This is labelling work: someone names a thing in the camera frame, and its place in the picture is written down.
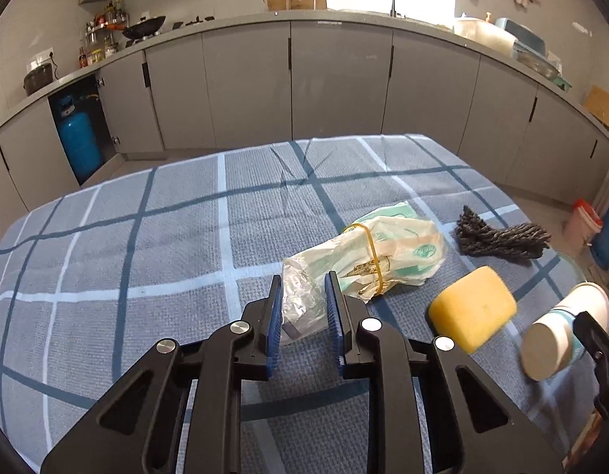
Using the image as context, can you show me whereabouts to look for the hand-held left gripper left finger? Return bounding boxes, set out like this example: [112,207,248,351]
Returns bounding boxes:
[40,274,285,474]

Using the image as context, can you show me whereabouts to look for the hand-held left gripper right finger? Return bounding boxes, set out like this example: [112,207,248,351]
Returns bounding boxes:
[324,271,566,474]

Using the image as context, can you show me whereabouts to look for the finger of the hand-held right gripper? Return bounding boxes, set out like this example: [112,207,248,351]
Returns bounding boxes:
[572,311,609,423]

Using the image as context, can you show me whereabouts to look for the clear plastic packaging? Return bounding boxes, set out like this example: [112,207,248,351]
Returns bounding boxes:
[282,252,335,344]

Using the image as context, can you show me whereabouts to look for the white paper cup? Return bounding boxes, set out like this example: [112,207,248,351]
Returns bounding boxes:
[520,281,609,382]

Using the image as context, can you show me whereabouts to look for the yellow rubber band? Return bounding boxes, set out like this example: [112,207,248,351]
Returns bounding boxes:
[341,224,387,294]

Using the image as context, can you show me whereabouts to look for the blue plastic container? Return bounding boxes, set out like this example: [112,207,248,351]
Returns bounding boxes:
[590,197,609,270]

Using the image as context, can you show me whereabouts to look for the white green plastic bag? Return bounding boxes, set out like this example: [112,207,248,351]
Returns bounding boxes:
[304,201,446,304]

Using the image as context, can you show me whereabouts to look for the pink plastic bucket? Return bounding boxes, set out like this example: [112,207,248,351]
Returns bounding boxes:
[564,199,604,250]

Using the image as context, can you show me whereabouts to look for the blue checked tablecloth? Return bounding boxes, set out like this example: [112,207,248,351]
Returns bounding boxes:
[0,133,589,474]

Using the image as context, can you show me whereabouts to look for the yellow sponge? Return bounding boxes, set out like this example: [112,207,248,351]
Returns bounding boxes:
[428,265,517,355]

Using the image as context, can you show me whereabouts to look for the grey kitchen cabinets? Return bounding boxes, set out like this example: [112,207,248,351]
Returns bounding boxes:
[0,14,609,218]

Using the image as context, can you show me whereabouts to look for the brown cardboard sheet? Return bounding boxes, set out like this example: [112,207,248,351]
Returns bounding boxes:
[581,85,609,132]

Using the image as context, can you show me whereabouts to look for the blue gas cylinder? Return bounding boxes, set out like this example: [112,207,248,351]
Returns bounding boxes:
[55,96,104,181]

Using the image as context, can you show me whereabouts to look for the grey kitchen countertop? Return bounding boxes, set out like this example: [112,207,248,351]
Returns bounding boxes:
[0,9,609,144]

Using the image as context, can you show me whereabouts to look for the black gas stove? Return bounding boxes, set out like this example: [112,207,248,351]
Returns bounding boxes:
[171,14,216,28]

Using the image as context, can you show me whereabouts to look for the black wok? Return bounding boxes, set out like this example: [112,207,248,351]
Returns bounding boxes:
[123,16,167,40]

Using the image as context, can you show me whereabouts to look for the white plastic tub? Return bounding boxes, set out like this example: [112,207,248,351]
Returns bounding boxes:
[453,14,517,53]

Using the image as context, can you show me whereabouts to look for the blue dish rack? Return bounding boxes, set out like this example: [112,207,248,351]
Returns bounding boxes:
[496,17,547,57]

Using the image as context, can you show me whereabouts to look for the metal spice rack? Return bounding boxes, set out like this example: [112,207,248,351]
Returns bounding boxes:
[78,0,127,67]

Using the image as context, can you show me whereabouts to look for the black cooking pot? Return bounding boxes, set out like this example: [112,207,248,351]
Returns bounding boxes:
[24,62,55,94]

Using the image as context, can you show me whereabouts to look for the black rope bundle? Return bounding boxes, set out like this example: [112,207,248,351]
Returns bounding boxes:
[455,205,552,261]

